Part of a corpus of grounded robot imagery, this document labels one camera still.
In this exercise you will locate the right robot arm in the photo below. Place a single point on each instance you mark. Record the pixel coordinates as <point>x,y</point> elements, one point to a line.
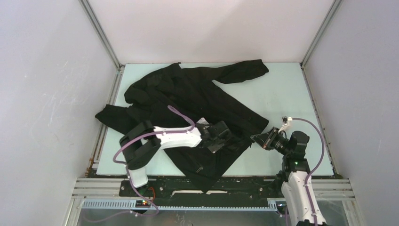
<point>294,180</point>

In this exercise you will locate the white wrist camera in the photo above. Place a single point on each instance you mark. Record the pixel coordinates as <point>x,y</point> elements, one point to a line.
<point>286,123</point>
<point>202,121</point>

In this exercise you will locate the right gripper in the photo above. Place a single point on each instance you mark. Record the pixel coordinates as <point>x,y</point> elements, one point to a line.
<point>266,139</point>

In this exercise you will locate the left aluminium frame post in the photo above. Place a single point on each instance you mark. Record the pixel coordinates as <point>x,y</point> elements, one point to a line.
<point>87,7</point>

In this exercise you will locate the grey slotted cable duct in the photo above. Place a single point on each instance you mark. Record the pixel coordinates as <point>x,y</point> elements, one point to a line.
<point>141,205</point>

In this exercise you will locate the right aluminium frame post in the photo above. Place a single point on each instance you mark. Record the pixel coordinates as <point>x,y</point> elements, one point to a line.
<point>336,4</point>

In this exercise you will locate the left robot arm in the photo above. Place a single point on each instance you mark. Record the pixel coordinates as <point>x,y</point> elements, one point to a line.
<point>141,143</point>

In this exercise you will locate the black jacket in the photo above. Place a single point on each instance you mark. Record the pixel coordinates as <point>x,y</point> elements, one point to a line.
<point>194,93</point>

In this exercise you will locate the aluminium frame post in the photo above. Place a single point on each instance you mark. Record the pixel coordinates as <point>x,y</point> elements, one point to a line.
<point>87,7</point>
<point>336,4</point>

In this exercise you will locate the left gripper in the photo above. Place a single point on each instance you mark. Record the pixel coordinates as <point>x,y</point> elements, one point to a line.
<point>219,144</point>

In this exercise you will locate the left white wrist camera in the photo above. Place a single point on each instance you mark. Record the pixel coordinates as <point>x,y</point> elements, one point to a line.
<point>202,121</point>

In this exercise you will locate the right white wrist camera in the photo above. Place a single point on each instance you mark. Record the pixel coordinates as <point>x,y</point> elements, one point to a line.
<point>286,123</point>

